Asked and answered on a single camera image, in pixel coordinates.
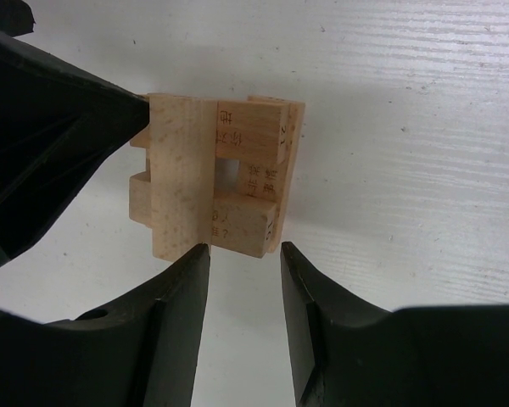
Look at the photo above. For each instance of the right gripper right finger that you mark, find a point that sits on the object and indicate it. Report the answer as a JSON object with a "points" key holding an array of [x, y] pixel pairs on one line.
{"points": [[345, 351]]}

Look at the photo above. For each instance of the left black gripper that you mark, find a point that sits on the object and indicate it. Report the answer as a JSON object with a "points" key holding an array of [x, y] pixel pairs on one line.
{"points": [[16, 18]]}

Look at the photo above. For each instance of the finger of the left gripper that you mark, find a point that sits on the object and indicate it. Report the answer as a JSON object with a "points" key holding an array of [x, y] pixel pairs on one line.
{"points": [[58, 124]]}

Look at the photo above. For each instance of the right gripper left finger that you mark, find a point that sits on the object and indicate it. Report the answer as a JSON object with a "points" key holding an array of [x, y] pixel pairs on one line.
{"points": [[140, 349]]}

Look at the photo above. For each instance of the wood block one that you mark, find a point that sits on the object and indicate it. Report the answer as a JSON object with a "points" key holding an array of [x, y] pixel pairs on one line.
{"points": [[182, 171]]}

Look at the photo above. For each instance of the wood block two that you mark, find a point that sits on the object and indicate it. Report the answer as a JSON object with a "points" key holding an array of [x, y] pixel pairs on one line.
{"points": [[243, 224]]}

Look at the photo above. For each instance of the wood block five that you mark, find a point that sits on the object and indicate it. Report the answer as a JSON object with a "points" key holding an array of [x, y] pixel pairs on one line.
{"points": [[259, 181]]}

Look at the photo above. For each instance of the wood block three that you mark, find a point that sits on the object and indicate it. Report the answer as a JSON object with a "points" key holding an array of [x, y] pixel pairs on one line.
{"points": [[252, 132]]}

